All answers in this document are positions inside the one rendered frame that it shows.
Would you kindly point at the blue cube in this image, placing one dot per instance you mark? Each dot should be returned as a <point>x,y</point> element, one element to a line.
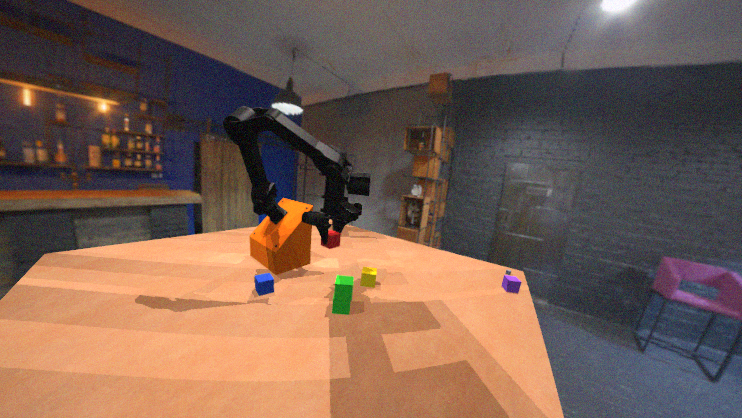
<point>264,284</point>

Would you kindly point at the purple cube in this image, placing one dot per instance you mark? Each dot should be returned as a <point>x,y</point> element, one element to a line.
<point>511,284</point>

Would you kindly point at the green block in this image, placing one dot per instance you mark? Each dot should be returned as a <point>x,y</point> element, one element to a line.
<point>341,306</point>
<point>343,287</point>

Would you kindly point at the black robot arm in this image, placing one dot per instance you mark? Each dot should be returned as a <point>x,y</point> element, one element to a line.
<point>242,127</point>

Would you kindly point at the yellow block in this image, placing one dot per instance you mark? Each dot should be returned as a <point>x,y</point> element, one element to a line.
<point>368,277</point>

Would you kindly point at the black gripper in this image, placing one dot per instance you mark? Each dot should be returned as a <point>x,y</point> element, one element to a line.
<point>321,220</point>

